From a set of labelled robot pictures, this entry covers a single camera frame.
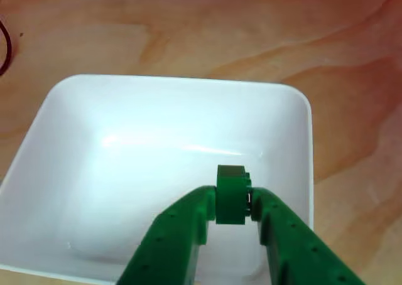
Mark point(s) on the small green lego brick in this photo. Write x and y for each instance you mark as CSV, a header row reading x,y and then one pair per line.
x,y
230,197

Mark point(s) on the white plastic bin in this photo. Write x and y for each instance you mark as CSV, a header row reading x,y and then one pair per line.
x,y
125,156

